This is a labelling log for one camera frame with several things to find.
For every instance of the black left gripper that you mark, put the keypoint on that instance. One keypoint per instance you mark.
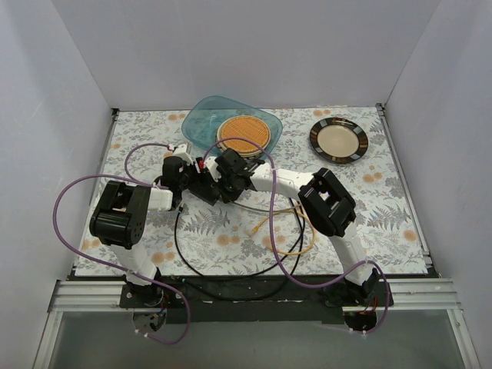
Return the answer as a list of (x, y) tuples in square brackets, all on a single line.
[(173, 179)]

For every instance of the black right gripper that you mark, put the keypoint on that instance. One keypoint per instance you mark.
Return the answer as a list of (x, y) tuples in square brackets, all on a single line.
[(222, 181)]

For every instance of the black network switch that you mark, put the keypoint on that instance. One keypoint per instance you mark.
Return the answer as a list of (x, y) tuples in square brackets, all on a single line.
[(203, 187)]

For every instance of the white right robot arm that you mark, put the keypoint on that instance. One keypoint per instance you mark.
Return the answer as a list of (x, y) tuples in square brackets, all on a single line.
[(326, 202)]

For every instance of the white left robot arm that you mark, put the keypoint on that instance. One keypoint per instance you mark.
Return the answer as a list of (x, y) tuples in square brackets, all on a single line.
[(119, 218)]

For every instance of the orange woven coaster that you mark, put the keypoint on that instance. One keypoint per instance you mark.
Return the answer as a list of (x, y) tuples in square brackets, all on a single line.
[(243, 120)]

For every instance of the striped cream bowl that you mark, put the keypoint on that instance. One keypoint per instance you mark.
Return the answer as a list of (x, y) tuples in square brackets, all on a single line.
[(258, 134)]

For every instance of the teal plastic container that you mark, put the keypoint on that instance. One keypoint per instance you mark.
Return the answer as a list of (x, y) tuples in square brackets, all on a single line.
[(202, 123)]

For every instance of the floral table mat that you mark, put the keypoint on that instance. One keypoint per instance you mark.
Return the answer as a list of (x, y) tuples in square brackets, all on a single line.
[(236, 238)]

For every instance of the dark rimmed ceramic plate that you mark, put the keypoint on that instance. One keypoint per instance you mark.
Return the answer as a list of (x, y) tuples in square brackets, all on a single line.
[(338, 140)]

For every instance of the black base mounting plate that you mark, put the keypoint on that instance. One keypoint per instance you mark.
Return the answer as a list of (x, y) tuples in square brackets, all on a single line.
[(261, 298)]

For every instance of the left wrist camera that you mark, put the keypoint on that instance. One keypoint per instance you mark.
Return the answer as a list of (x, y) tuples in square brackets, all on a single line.
[(183, 151)]

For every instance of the aluminium frame rail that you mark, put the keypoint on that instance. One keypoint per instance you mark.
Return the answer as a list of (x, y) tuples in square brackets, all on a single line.
[(409, 294)]

